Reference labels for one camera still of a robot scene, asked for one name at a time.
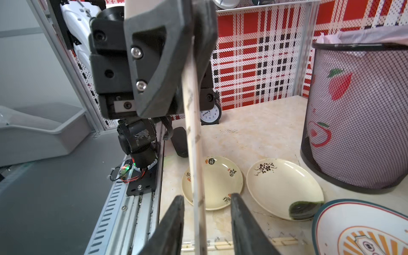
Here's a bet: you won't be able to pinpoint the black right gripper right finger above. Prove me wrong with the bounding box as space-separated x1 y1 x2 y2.
231 193 279 255

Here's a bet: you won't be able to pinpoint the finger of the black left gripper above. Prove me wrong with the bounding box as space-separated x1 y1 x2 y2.
192 1 218 83

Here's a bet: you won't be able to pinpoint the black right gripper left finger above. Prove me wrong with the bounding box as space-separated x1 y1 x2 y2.
139 195 184 255

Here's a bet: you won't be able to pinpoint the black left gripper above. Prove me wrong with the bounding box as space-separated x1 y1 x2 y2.
88 1 214 120

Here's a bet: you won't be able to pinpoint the disposable chopsticks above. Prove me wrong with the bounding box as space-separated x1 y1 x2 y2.
182 37 207 255
181 234 300 252

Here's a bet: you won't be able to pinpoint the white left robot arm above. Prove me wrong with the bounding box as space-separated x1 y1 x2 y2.
47 1 218 169

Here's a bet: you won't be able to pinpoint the white twin-bell alarm clock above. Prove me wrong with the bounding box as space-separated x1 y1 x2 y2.
213 0 241 10

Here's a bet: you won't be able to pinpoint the cream plate with flower print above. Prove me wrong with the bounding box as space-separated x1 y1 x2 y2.
246 158 325 221

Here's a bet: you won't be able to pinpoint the black alarm clock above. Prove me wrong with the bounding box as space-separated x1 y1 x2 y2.
200 101 222 125

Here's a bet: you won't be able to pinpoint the white plate with teal rim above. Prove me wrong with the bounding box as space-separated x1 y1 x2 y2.
312 199 408 255

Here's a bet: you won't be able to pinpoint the black mesh waste bin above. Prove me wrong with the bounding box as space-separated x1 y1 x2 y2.
301 42 408 194

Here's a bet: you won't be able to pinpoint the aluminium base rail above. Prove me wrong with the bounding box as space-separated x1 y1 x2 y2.
85 123 166 255

